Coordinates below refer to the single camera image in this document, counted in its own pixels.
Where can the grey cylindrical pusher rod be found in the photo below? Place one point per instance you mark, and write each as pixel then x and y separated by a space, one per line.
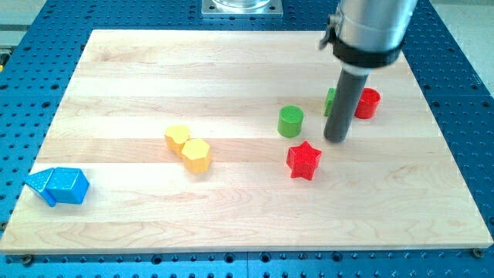
pixel 349 89

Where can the green cylinder block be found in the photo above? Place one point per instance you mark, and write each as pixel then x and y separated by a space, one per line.
pixel 290 121

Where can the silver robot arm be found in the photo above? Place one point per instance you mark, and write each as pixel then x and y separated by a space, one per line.
pixel 364 35

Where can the green star block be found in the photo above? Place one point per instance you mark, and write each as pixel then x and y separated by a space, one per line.
pixel 329 100

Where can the red star block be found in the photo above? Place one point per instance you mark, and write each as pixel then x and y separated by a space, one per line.
pixel 303 160

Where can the red cylinder block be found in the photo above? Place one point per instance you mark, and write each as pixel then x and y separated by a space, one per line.
pixel 368 103

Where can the yellow hexagon block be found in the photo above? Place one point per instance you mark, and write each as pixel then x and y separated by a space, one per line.
pixel 196 155

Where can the wooden board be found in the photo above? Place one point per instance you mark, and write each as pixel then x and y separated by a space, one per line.
pixel 392 184

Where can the yellow heart block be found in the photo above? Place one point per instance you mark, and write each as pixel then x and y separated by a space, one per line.
pixel 176 136

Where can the blue cube block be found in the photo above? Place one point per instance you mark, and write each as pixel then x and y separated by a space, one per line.
pixel 68 185

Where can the blue triangle block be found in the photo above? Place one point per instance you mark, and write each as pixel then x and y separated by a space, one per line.
pixel 38 182

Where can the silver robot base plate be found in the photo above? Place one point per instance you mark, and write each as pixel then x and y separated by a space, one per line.
pixel 241 8

